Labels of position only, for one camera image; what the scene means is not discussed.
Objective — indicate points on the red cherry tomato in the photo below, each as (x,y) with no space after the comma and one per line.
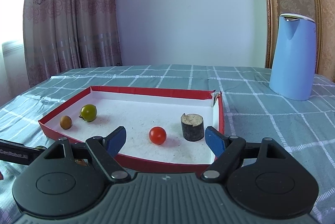
(157,135)

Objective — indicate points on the pink patterned curtain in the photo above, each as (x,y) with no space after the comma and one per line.
(60,35)

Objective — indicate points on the large green tomato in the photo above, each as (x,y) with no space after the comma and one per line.
(88,113)

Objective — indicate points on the light blue electric kettle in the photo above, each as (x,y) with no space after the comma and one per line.
(294,60)

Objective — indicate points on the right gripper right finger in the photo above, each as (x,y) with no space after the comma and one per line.
(227,150)

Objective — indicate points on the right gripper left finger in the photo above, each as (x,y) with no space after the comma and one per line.
(102,151)

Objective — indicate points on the red shallow cardboard box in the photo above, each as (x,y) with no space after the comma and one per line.
(139,110)

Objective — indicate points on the teal checked bed sheet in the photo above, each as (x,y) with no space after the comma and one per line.
(251,110)

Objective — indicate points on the brown longan fruit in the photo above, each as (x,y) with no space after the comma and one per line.
(65,122)

